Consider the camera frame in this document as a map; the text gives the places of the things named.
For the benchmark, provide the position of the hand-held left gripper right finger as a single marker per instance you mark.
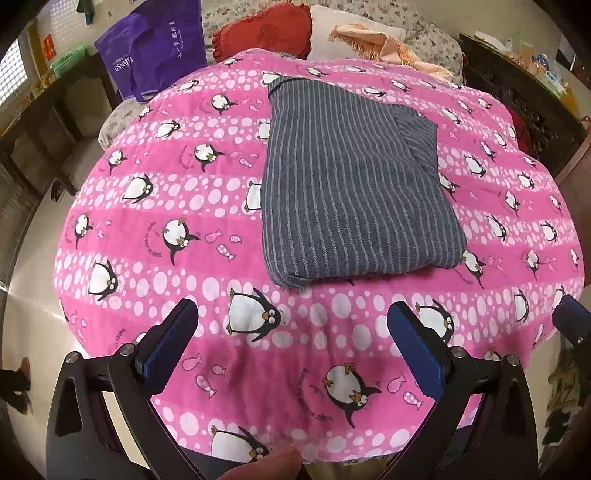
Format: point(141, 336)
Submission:
point(418, 346)

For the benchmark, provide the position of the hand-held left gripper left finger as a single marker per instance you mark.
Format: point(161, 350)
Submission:
point(168, 344)

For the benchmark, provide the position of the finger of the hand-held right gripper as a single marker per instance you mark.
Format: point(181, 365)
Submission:
point(575, 321)

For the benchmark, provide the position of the grey striped garment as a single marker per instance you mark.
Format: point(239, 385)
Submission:
point(351, 184)

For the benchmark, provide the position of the person's left hand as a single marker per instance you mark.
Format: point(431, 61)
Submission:
point(270, 466)

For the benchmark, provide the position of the pink penguin print blanket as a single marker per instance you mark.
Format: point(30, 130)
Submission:
point(194, 184)

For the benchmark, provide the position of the dark slippers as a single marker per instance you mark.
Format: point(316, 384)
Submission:
point(57, 190)

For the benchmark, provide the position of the dark wooden side table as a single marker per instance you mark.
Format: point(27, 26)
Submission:
point(545, 115)

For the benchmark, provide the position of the dark wooden cabinet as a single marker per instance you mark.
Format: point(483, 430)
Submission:
point(55, 124)

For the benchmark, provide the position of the clutter of small bottles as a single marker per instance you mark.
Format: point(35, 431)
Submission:
point(540, 64)

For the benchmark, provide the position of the purple tote bag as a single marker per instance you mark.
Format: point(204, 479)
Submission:
point(157, 46)

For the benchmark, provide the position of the peach fringed cloth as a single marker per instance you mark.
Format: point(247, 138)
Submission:
point(397, 48)

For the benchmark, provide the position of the green plastic basket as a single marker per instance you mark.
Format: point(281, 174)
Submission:
point(68, 60)

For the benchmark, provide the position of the floral bed cover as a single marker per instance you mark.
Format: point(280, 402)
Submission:
point(434, 41)

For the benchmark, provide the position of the barred window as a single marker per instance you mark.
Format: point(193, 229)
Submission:
point(10, 74)

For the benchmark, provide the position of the red pillow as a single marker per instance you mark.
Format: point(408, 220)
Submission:
point(263, 32)

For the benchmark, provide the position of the white pillow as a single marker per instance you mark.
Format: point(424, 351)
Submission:
point(351, 18)

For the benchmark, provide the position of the black hanging cloth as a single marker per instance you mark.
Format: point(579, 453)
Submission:
point(83, 5)

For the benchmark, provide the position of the red wall sign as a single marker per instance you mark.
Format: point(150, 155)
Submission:
point(48, 47)

